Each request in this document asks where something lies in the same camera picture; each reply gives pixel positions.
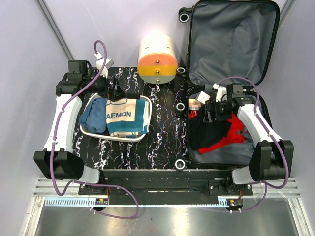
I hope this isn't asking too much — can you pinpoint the white plastic basin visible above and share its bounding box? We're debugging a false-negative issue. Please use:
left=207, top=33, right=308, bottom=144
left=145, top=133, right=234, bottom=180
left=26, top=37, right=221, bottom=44
left=80, top=93, right=152, bottom=142

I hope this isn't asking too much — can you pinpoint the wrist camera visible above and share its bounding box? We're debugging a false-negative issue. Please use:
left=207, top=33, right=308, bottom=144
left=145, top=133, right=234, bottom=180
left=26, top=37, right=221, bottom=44
left=94, top=53, right=115, bottom=79
left=213, top=84, right=227, bottom=102

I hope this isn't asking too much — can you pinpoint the blue cloth garment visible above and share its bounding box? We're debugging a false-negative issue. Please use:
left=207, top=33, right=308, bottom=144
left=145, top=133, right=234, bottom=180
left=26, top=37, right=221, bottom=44
left=79, top=97, right=107, bottom=133

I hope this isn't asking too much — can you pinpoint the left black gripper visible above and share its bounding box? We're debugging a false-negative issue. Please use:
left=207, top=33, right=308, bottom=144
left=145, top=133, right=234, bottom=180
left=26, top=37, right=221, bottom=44
left=83, top=68, right=126, bottom=101

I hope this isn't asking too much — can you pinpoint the slotted cable duct rail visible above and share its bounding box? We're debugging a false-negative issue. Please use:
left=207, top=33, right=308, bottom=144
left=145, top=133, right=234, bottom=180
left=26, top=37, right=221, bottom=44
left=44, top=197, right=243, bottom=208

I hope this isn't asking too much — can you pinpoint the white small square box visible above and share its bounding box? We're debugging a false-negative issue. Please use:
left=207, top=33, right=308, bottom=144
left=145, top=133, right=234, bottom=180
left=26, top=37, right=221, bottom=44
left=195, top=91, right=210, bottom=104

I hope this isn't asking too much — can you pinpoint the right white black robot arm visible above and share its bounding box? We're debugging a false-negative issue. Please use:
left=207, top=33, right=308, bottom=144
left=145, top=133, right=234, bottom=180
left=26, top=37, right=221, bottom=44
left=198, top=83, right=294, bottom=195

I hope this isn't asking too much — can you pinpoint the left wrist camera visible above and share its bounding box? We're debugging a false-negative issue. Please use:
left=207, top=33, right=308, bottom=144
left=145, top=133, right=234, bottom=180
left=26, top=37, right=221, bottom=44
left=94, top=53, right=115, bottom=79

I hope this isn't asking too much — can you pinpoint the black white space suitcase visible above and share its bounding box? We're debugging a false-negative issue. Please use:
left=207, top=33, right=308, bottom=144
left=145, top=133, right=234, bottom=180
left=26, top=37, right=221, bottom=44
left=174, top=0, right=281, bottom=171

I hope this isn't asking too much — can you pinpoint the red black garment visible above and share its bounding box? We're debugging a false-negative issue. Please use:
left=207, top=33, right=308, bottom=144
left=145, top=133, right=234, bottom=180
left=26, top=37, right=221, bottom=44
left=188, top=107, right=246, bottom=154

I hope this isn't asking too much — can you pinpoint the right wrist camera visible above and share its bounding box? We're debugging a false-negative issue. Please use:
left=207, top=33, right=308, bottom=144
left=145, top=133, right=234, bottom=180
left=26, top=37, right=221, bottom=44
left=213, top=84, right=227, bottom=102

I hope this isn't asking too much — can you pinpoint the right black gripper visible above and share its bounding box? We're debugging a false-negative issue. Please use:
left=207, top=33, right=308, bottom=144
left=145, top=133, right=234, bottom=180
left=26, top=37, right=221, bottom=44
left=203, top=98, right=233, bottom=122

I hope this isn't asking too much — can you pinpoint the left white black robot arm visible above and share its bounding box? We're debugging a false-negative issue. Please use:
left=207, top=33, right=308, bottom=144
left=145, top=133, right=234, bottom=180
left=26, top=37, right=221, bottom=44
left=33, top=58, right=114, bottom=195

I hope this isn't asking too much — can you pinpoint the white teal printed towel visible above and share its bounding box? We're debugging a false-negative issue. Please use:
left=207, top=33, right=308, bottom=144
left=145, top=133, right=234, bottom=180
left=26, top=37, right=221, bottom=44
left=106, top=98, right=150, bottom=137

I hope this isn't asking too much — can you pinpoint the orange white drawer box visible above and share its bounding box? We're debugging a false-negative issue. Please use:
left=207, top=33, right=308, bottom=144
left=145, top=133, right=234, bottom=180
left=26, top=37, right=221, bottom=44
left=137, top=34, right=178, bottom=84

